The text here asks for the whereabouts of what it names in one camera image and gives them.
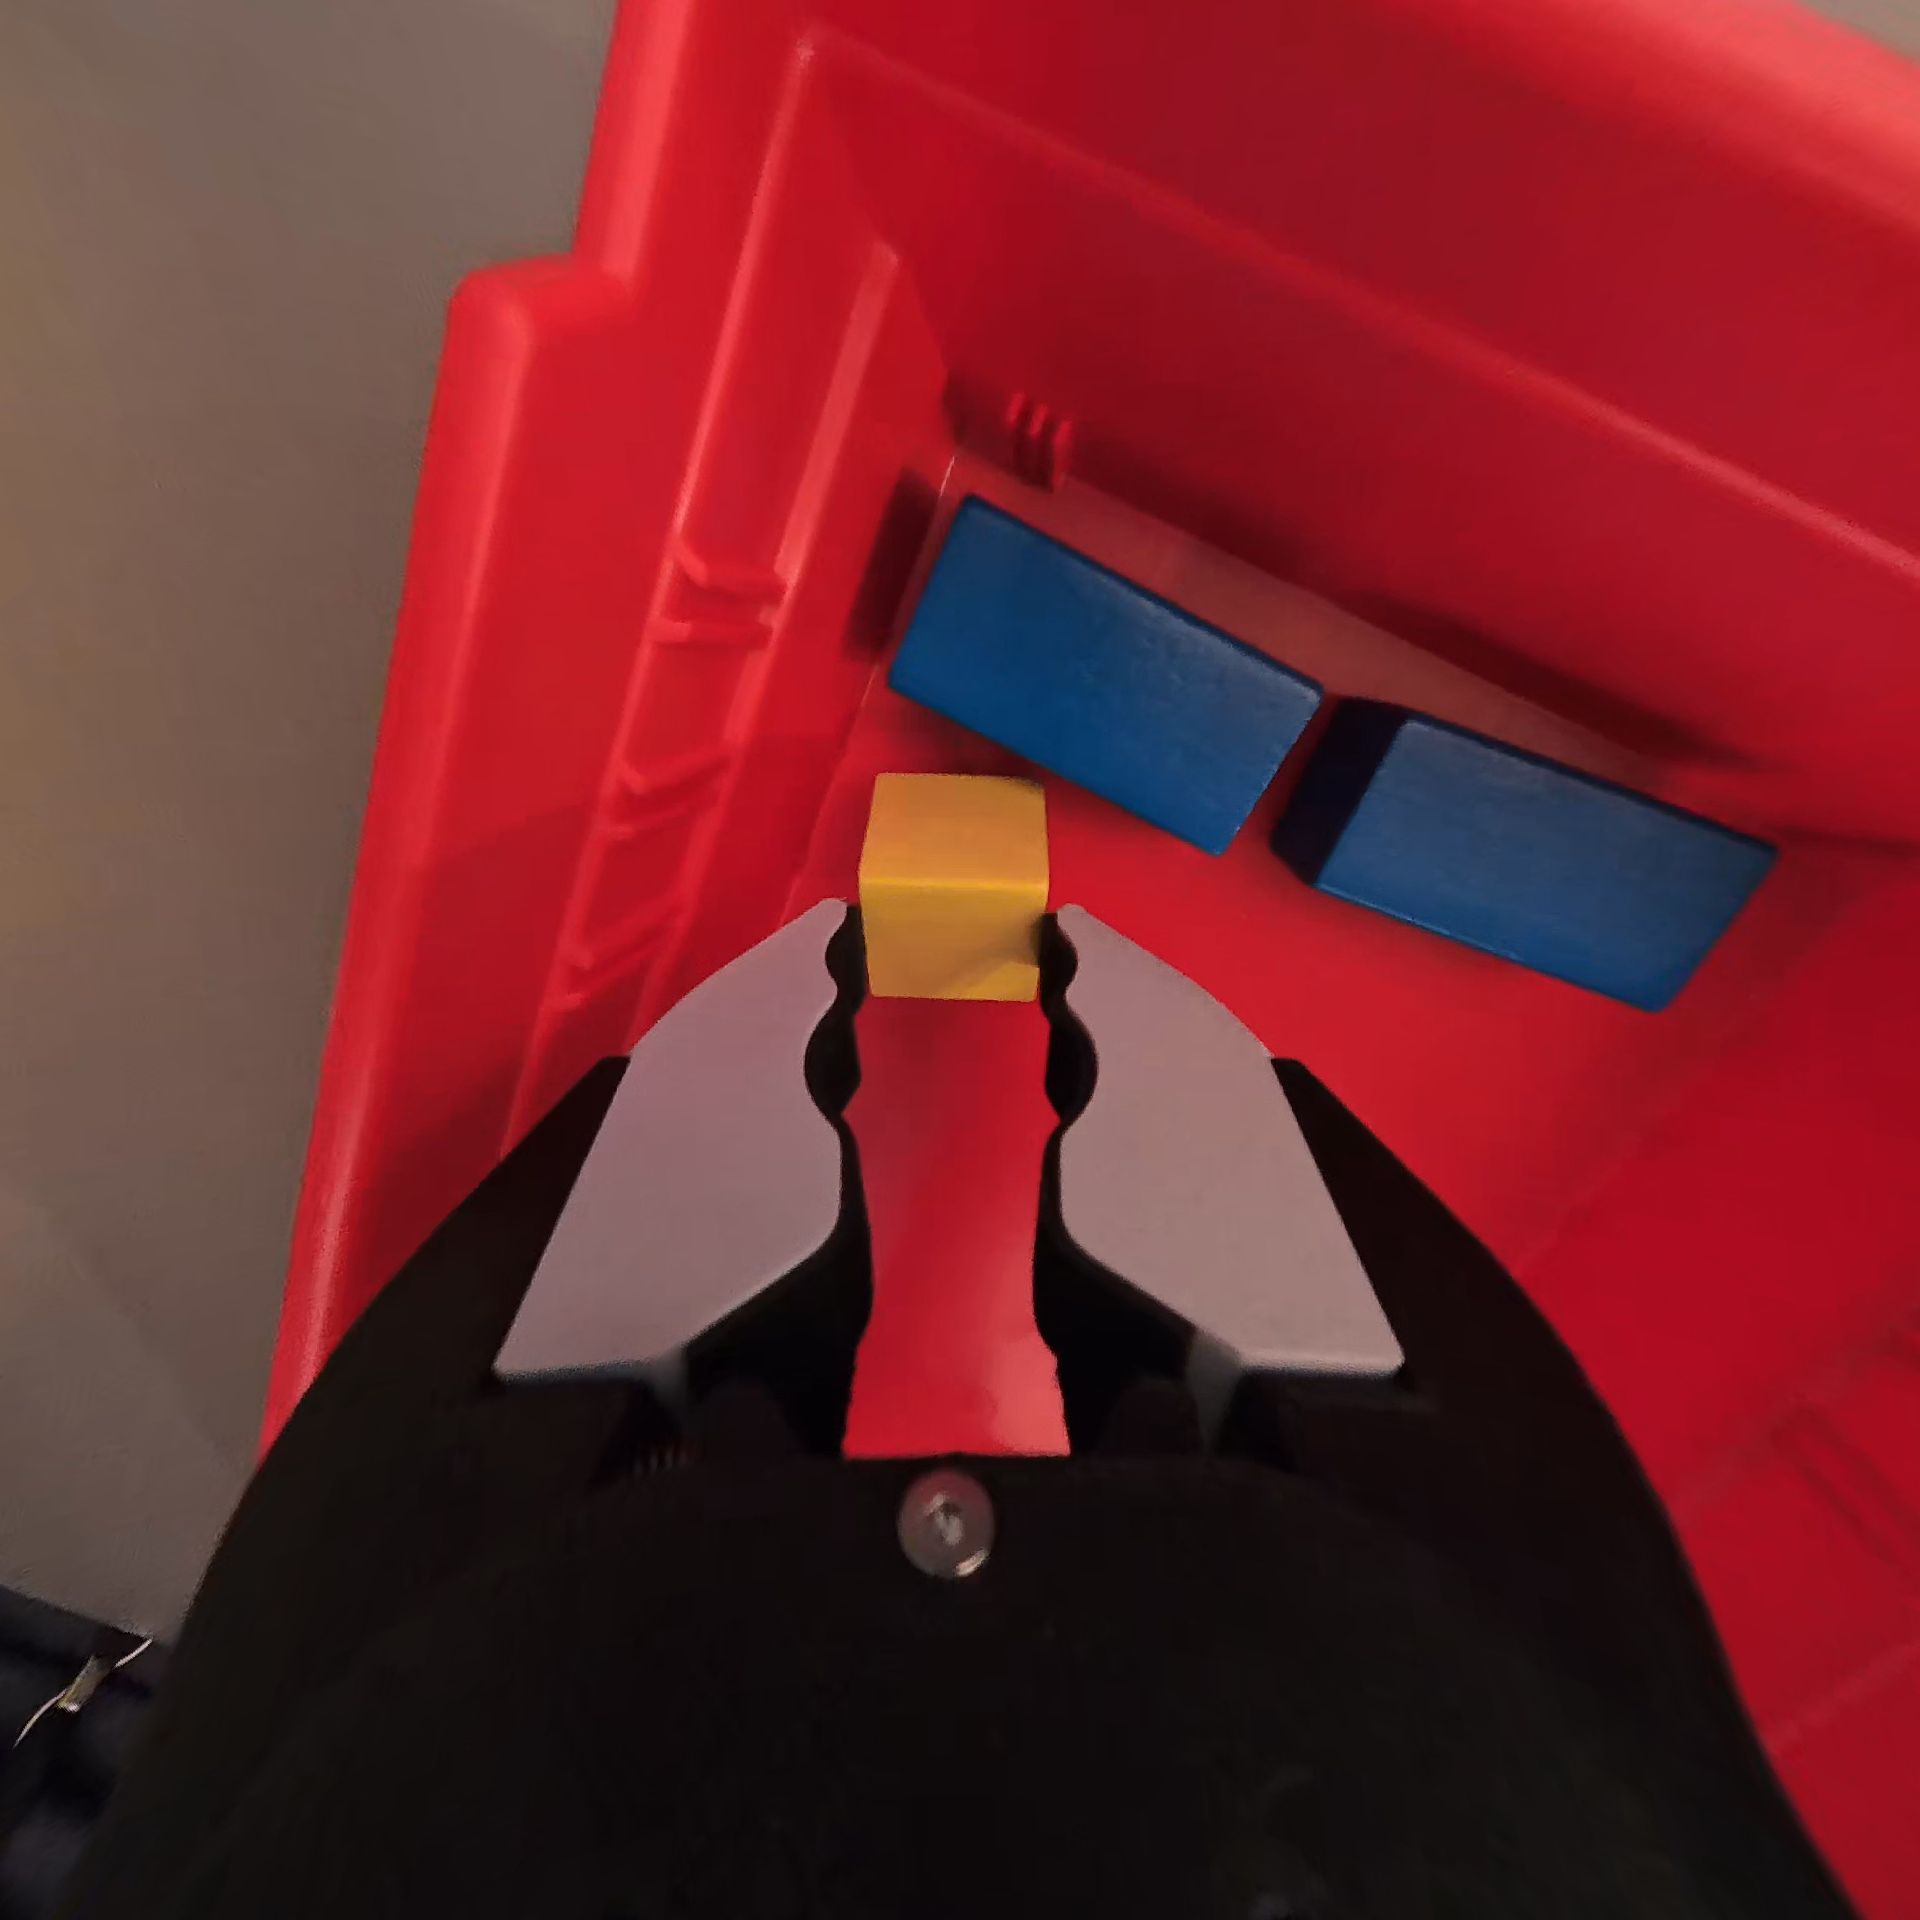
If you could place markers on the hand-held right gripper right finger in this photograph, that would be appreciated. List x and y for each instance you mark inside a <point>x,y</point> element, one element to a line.
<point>1198,1199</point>

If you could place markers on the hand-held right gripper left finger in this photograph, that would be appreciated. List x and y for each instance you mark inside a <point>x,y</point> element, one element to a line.
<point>688,1199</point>

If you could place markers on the yellow cube block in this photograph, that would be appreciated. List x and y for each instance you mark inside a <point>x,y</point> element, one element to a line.
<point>952,898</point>

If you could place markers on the blue wooden block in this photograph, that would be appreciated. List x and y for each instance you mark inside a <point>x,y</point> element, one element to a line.
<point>1529,855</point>

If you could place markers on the blue rectangular block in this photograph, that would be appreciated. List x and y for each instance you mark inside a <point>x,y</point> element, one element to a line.
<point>1095,675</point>

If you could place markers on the red plastic bin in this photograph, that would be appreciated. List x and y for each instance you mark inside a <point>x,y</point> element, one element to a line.
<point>1351,302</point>

